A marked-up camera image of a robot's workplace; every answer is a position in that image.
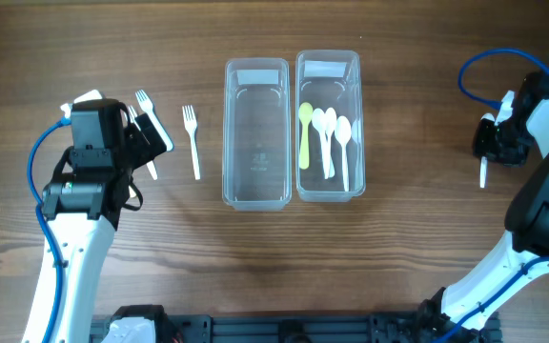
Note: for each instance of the clear plastic container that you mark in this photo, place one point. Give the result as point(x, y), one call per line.
point(330, 79)
point(257, 157)

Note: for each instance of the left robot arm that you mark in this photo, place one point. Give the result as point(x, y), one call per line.
point(78, 211)

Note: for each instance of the white fork slim handle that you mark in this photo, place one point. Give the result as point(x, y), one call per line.
point(150, 165)

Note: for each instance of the white fork wide handle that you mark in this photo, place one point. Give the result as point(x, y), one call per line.
point(147, 106)

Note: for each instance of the left clear plastic container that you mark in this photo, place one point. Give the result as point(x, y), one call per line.
point(257, 157)

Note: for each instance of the white spoon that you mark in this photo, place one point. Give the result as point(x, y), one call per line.
point(330, 118)
point(483, 171)
point(319, 124)

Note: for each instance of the yellow plastic spoon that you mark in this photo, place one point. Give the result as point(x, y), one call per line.
point(305, 115)

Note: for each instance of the right clear plastic container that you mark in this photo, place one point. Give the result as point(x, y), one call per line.
point(330, 79)

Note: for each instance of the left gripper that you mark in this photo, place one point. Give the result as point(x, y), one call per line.
point(148, 134)

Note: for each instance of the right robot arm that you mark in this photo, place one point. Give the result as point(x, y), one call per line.
point(459, 312)

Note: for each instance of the white spoon container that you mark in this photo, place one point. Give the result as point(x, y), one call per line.
point(343, 133)

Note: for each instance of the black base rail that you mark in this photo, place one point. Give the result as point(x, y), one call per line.
point(395, 327)

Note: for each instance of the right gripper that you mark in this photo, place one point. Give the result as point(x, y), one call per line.
point(489, 144)

